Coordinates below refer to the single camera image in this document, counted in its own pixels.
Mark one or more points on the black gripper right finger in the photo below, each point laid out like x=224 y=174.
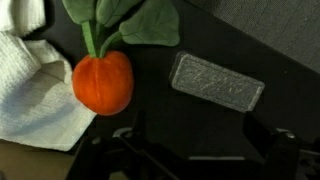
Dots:
x=280 y=152

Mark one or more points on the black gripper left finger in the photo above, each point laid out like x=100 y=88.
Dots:
x=97 y=158

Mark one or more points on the white cloth towel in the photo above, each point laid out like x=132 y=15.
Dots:
x=37 y=103

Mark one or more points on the orange radish plush toy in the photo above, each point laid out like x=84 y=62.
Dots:
x=103 y=80

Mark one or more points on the large cardboard box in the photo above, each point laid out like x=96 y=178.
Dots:
x=20 y=162

